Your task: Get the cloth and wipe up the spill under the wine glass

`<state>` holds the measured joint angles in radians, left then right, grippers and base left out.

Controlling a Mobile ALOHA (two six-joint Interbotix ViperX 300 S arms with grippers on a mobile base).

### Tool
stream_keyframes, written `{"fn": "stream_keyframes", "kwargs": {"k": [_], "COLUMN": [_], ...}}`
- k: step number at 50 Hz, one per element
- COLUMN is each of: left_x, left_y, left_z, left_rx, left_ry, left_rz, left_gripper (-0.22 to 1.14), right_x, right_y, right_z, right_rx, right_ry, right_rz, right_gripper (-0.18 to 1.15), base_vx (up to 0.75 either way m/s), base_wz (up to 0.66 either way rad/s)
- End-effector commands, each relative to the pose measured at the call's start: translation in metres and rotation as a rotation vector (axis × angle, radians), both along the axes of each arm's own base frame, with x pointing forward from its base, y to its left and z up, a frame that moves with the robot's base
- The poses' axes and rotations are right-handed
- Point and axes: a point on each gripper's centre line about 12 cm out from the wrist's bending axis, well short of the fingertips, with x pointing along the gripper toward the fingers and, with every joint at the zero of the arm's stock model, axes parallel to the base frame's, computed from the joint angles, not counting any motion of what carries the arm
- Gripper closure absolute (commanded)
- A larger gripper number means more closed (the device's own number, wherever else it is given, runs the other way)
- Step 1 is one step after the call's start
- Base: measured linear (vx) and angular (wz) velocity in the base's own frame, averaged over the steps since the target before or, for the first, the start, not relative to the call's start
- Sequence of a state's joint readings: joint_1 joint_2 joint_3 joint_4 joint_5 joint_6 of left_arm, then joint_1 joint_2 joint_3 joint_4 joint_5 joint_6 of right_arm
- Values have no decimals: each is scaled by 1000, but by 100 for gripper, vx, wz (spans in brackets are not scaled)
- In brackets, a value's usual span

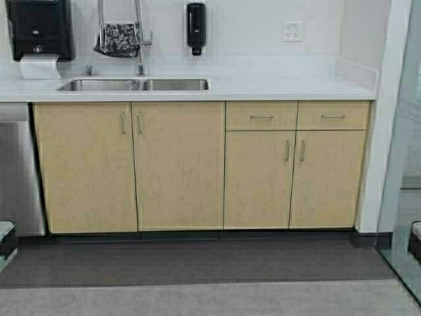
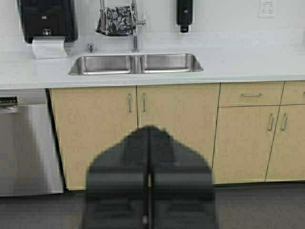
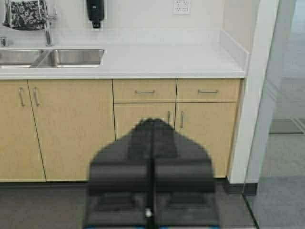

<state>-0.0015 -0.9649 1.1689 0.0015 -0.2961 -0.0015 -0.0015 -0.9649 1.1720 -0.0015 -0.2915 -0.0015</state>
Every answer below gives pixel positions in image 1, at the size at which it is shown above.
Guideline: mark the black white patterned cloth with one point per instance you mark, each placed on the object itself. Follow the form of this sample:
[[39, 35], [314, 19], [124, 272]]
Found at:
[[119, 39]]

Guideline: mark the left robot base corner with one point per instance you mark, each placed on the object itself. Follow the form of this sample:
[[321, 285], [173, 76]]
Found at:
[[9, 243]]

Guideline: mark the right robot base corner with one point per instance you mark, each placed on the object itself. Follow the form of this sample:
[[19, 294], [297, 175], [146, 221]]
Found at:
[[414, 241]]

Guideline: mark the right sink cabinet door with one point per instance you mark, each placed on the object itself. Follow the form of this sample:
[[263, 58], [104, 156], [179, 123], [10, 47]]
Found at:
[[179, 159]]

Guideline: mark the sink cabinet door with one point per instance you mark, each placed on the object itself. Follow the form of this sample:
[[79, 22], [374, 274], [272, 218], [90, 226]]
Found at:
[[179, 159], [87, 166]]

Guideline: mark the lower left cabinet door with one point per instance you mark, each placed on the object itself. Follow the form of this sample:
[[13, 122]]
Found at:
[[258, 178]]

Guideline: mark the left wooden drawer front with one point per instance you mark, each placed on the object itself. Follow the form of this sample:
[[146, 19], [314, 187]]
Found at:
[[261, 115]]

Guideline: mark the wooden drawer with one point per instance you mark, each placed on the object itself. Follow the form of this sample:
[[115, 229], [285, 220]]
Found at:
[[333, 115], [261, 115]]

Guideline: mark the right wooden drawer front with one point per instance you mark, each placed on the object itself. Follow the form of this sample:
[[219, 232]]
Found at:
[[333, 115]]

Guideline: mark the lower right cabinet door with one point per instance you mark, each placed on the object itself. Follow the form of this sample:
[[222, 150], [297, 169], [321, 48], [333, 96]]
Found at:
[[326, 178]]

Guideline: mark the left sink cabinet door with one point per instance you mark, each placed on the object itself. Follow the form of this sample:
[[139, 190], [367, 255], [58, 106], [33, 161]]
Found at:
[[87, 166]]

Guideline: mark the stainless steel double sink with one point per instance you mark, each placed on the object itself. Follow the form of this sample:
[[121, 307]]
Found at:
[[127, 85]]

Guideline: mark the chrome spring kitchen faucet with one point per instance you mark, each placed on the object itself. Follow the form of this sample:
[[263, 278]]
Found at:
[[143, 42]]

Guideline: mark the stainless steel dishwasher front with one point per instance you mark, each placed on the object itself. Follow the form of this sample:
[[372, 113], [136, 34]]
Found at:
[[21, 198]]

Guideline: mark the white paper towel sheet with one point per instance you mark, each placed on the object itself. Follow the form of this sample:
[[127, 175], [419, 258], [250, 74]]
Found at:
[[40, 67]]

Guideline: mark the black paper towel dispenser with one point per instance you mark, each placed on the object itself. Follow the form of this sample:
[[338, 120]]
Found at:
[[40, 27]]

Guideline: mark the black wall soap dispenser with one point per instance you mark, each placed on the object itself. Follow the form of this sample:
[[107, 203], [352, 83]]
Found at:
[[196, 27]]

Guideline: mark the white wall power outlet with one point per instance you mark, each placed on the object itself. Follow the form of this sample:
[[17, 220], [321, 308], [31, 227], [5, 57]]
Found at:
[[293, 31]]

